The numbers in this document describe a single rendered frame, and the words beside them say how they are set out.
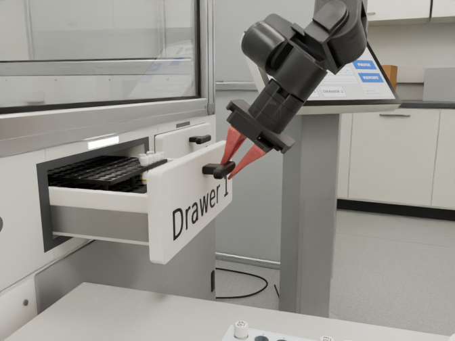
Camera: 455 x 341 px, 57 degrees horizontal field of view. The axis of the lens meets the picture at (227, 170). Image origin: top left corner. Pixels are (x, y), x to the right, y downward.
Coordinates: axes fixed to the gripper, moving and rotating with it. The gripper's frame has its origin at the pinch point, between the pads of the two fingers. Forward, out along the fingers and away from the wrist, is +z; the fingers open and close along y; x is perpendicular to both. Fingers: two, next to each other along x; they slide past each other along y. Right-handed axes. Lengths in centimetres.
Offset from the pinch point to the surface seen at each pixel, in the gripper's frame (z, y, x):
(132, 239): 8.9, 2.2, 15.8
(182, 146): 10.3, 13.6, -23.4
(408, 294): 43, -92, -153
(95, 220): 10.4, 7.3, 15.8
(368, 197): 41, -69, -288
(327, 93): -13, -1, -83
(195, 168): 0.3, 2.8, 6.7
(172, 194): 1.7, 1.7, 14.2
